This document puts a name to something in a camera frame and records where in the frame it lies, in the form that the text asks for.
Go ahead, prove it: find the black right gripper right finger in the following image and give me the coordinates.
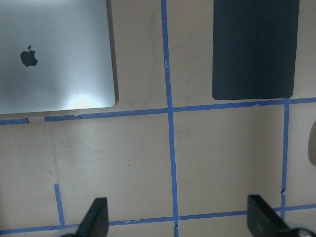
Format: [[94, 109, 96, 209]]
[[247, 195, 298, 237]]

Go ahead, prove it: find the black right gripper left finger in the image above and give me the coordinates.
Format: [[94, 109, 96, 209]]
[[76, 197, 109, 237]]

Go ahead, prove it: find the white computer mouse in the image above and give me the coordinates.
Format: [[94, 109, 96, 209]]
[[308, 122, 316, 166]]

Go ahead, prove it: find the black mousepad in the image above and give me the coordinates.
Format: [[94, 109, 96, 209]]
[[212, 0, 300, 100]]

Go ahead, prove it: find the silver Apple laptop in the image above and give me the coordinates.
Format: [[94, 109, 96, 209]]
[[0, 0, 118, 115]]

